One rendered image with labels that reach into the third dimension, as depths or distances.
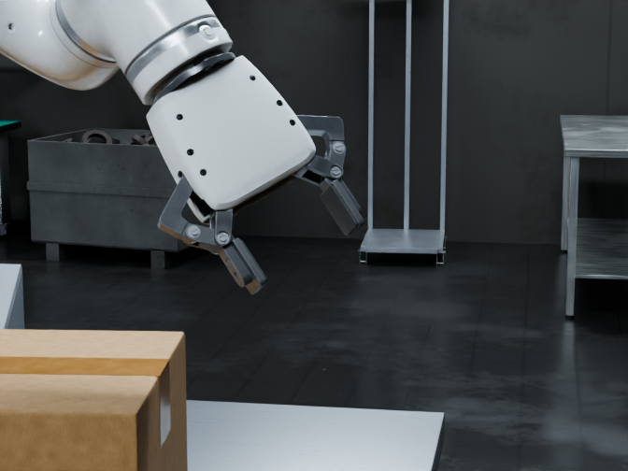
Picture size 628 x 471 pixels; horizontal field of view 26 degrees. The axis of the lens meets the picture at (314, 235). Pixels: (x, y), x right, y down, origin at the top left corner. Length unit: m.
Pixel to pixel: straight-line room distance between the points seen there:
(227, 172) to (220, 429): 0.90
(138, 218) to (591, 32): 2.67
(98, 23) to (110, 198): 6.07
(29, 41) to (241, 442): 0.86
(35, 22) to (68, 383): 0.28
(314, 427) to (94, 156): 5.33
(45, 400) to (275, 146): 0.26
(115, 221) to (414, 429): 5.34
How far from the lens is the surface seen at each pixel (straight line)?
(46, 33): 1.10
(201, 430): 1.87
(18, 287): 1.67
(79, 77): 1.11
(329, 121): 1.07
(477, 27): 7.69
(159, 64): 1.02
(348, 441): 1.82
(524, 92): 7.70
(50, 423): 1.01
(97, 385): 1.06
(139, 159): 7.01
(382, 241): 7.24
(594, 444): 4.45
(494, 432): 4.52
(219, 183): 1.01
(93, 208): 7.18
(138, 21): 1.03
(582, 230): 7.15
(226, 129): 1.02
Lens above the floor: 1.42
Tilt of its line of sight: 10 degrees down
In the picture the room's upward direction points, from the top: straight up
